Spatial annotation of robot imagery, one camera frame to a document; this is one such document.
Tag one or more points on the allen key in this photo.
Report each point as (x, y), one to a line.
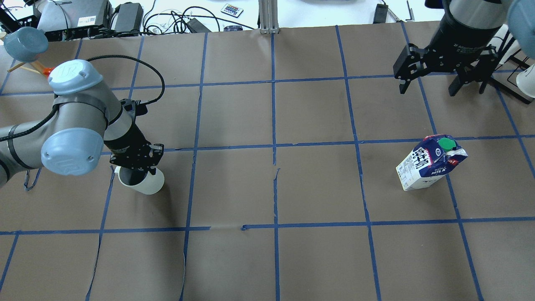
(411, 14)

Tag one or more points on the blue white milk carton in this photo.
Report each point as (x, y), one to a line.
(429, 161)

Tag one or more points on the small remote control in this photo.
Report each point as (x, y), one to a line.
(231, 10)

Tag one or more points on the orange cup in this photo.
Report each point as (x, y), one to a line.
(47, 71)

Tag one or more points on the white HOME mug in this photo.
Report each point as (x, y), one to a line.
(140, 180)

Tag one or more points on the grey projector box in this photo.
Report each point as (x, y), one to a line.
(74, 18)

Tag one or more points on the white cup on rack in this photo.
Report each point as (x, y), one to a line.
(525, 81)
(508, 50)

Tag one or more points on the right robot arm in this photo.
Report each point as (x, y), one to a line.
(517, 14)

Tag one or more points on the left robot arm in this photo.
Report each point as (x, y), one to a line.
(86, 116)

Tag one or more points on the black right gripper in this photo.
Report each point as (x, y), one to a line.
(452, 42)

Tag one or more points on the blue-grey cup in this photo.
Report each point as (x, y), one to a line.
(26, 44)

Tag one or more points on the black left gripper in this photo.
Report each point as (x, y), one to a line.
(126, 142)

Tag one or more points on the black power adapter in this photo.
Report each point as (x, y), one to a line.
(380, 13)

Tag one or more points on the aluminium frame post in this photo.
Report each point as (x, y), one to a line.
(268, 17)

